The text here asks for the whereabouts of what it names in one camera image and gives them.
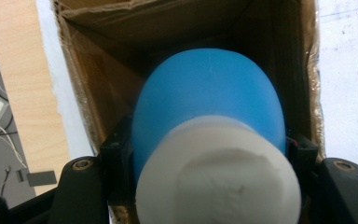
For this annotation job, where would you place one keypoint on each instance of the blue cardboard box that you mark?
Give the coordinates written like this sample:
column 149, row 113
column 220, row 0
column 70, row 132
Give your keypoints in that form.
column 105, row 62

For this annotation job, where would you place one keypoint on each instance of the white table mat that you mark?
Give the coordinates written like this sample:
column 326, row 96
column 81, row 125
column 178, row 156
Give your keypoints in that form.
column 348, row 93

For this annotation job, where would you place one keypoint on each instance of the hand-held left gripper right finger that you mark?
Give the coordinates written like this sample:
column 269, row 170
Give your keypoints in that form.
column 303, row 155

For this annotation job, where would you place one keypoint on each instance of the blue detergent bottle white cap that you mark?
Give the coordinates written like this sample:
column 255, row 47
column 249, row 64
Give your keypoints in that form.
column 205, row 93

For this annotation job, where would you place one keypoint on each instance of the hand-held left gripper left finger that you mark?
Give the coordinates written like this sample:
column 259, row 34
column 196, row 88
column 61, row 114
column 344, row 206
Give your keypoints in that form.
column 119, row 161

